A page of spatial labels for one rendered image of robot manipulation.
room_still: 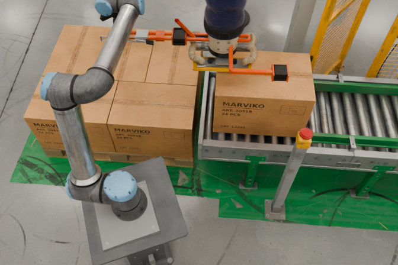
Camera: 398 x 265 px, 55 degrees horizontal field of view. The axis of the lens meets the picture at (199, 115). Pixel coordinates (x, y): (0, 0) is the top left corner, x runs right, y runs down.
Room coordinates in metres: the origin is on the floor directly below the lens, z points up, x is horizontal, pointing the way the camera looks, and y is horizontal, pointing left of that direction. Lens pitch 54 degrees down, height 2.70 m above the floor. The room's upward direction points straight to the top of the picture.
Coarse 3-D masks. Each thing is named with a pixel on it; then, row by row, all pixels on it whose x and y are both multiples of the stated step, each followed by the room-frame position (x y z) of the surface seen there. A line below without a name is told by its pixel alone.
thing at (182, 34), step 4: (172, 28) 1.68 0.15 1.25; (176, 28) 1.69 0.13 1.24; (180, 28) 1.69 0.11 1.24; (172, 32) 1.65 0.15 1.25; (176, 32) 1.66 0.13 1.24; (180, 32) 1.66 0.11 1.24; (184, 32) 1.66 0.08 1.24; (172, 36) 1.62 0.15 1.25; (176, 36) 1.63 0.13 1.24; (180, 36) 1.63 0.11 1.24; (184, 36) 1.63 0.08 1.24; (172, 40) 1.61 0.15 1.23; (176, 40) 1.60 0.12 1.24; (180, 40) 1.60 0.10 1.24; (184, 40) 1.60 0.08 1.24; (172, 44) 1.61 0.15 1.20; (176, 44) 1.60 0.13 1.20; (180, 44) 1.60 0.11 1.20; (184, 44) 1.60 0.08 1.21
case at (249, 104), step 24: (216, 72) 1.62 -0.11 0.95; (216, 96) 1.44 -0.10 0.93; (240, 96) 1.43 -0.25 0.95; (264, 96) 1.43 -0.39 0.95; (288, 96) 1.43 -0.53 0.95; (312, 96) 1.43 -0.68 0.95; (216, 120) 1.44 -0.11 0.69; (240, 120) 1.42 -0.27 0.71; (264, 120) 1.41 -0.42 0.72; (288, 120) 1.40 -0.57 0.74
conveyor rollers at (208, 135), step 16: (208, 96) 1.76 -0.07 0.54; (320, 96) 1.75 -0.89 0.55; (336, 96) 1.76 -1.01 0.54; (368, 96) 1.76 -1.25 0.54; (384, 96) 1.75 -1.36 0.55; (208, 112) 1.61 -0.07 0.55; (320, 112) 1.62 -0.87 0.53; (336, 112) 1.60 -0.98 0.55; (384, 112) 1.61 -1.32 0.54; (208, 128) 1.47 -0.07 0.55; (336, 128) 1.47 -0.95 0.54; (352, 128) 1.47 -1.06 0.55; (288, 144) 1.34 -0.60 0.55
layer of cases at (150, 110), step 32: (64, 32) 2.46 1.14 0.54; (96, 32) 2.46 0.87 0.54; (64, 64) 2.08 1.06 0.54; (128, 64) 2.08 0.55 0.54; (160, 64) 2.08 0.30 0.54; (192, 64) 2.08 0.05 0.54; (128, 96) 1.75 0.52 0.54; (160, 96) 1.75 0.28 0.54; (192, 96) 1.75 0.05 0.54; (32, 128) 1.56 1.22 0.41; (96, 128) 1.52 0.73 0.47; (128, 128) 1.50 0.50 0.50; (160, 128) 1.48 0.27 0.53; (192, 128) 1.51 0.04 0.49
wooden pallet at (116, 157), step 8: (200, 88) 2.19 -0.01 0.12; (48, 152) 1.56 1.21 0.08; (56, 152) 1.55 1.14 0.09; (64, 152) 1.58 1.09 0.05; (96, 152) 1.53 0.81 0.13; (104, 152) 1.52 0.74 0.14; (104, 160) 1.52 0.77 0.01; (112, 160) 1.52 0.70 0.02; (120, 160) 1.51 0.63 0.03; (128, 160) 1.51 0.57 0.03; (136, 160) 1.51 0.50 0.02; (144, 160) 1.51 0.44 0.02; (168, 160) 1.51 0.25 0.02; (176, 160) 1.47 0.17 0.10; (184, 160) 1.47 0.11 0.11; (192, 160) 1.46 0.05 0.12
